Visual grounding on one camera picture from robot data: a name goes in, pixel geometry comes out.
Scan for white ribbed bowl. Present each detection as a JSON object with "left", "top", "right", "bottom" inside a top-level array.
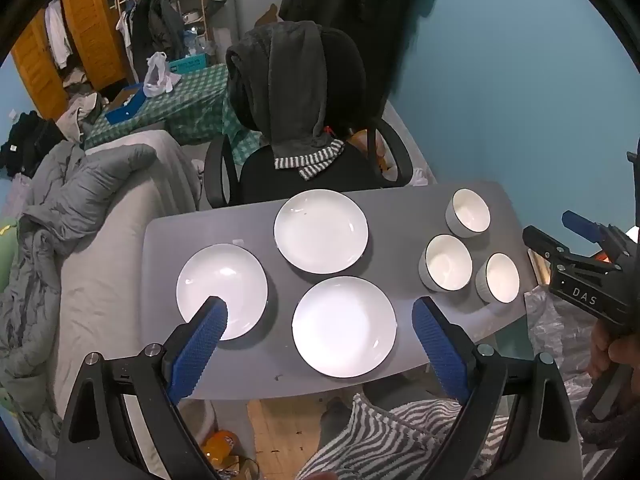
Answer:
[
  {"left": 445, "top": 188, "right": 492, "bottom": 239},
  {"left": 418, "top": 234, "right": 474, "bottom": 292},
  {"left": 475, "top": 252, "right": 521, "bottom": 305}
]

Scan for dark hanging clothes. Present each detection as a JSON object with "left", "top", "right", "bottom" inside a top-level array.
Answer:
[{"left": 131, "top": 0, "right": 186, "bottom": 83}]

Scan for black office chair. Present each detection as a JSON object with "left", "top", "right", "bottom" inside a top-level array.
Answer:
[{"left": 204, "top": 22, "right": 414, "bottom": 209}]

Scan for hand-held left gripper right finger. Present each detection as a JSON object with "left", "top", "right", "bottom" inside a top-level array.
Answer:
[{"left": 411, "top": 296, "right": 583, "bottom": 480}]

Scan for green pillow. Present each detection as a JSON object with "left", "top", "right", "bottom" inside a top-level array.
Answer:
[{"left": 0, "top": 217, "right": 21, "bottom": 296}]

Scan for dark grey striped-end towel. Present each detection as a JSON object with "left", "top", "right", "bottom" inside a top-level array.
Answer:
[{"left": 226, "top": 21, "right": 346, "bottom": 182}]

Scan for orange bag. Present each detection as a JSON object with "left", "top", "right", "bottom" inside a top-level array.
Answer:
[{"left": 350, "top": 127, "right": 401, "bottom": 176}]

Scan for wooden post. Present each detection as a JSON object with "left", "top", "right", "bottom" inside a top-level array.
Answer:
[{"left": 527, "top": 247, "right": 553, "bottom": 291}]

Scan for person's right hand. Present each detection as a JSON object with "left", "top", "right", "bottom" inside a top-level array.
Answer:
[{"left": 587, "top": 320, "right": 640, "bottom": 382}]

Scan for white hanging shirt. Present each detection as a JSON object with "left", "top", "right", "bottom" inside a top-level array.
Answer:
[{"left": 44, "top": 0, "right": 73, "bottom": 71}]

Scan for black clothes pile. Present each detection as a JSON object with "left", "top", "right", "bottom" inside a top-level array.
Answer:
[{"left": 0, "top": 110, "right": 63, "bottom": 178}]

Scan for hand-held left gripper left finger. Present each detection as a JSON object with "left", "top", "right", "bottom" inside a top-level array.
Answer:
[{"left": 55, "top": 296, "right": 229, "bottom": 480}]

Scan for blue crate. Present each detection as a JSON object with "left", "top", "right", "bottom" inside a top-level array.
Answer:
[{"left": 167, "top": 55, "right": 211, "bottom": 73}]

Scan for white plate black rim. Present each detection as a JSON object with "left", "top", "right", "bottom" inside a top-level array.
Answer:
[
  {"left": 176, "top": 243, "right": 269, "bottom": 342},
  {"left": 291, "top": 276, "right": 399, "bottom": 379},
  {"left": 273, "top": 189, "right": 370, "bottom": 275}
]

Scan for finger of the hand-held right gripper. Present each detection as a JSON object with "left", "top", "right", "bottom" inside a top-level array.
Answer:
[
  {"left": 561, "top": 210, "right": 635, "bottom": 273},
  {"left": 522, "top": 226, "right": 572, "bottom": 262}
]

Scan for light clothes pile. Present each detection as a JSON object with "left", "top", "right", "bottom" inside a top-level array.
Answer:
[{"left": 55, "top": 92, "right": 108, "bottom": 143}]

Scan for blue flat box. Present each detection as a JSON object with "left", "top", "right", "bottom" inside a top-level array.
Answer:
[{"left": 105, "top": 85, "right": 151, "bottom": 125}]

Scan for orange snack packet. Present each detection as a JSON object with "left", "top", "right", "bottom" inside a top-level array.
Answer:
[{"left": 200, "top": 427, "right": 241, "bottom": 466}]

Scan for grey duvet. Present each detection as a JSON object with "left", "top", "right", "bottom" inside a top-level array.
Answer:
[{"left": 0, "top": 142, "right": 161, "bottom": 456}]

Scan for green checked cloth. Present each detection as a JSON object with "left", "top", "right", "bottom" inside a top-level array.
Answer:
[{"left": 82, "top": 62, "right": 263, "bottom": 166}]

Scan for orange wooden wardrobe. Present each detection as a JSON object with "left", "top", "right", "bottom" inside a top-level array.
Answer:
[{"left": 10, "top": 0, "right": 128, "bottom": 121}]

